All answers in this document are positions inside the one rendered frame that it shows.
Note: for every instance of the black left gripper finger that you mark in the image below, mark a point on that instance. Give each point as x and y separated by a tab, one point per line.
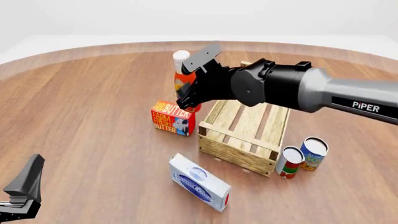
29	179

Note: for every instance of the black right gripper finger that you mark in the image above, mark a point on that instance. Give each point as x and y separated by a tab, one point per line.
189	99

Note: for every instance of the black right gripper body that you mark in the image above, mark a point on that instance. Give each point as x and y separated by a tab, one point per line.
214	84

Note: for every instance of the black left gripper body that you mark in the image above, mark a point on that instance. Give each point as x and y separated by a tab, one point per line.
18	208

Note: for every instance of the red ketchup bottle white cap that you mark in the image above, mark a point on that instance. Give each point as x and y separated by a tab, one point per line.
181	63

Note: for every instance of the silver-grey right robot arm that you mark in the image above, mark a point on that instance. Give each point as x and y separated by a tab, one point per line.
311	91

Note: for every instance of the wooden slat tray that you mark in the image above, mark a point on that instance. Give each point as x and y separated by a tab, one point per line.
245	137

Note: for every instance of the red butter box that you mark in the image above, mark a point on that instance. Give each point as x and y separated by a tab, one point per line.
169	120

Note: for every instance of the grey plate on black stalk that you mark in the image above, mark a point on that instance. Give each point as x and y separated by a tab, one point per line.
200	58

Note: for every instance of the white and blue food box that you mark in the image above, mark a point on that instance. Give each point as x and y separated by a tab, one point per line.
199	182

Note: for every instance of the tin with tomato print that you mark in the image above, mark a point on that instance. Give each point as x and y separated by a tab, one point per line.
289	165

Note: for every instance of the blue and yellow tin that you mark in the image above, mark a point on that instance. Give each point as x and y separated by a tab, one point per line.
314	156

